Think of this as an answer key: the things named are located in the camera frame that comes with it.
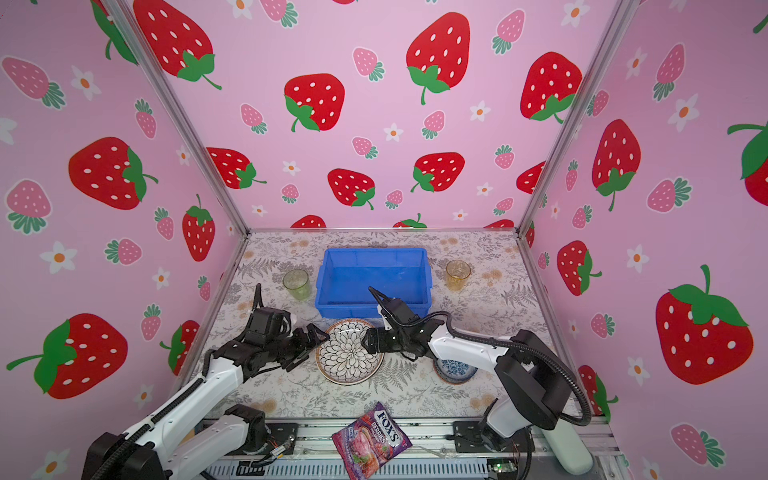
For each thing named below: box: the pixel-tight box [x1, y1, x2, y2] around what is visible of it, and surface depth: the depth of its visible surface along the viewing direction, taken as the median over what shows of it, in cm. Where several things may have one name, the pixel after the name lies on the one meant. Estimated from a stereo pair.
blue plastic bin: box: [315, 248, 433, 319], surface depth 109 cm
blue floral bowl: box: [433, 358, 478, 384], surface depth 79 cm
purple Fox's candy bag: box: [331, 401, 413, 480], surface depth 73 cm
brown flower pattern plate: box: [315, 318, 385, 386], surface depth 88 cm
